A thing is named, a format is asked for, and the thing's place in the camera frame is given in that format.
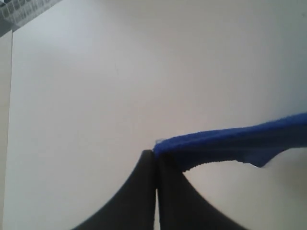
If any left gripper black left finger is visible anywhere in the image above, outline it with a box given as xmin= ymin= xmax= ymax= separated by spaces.
xmin=75 ymin=150 xmax=156 ymax=230

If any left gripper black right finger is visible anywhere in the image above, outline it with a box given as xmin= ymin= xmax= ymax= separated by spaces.
xmin=157 ymin=155 xmax=245 ymax=230

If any blue microfibre towel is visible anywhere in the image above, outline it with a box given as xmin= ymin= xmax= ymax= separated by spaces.
xmin=153 ymin=113 xmax=307 ymax=172

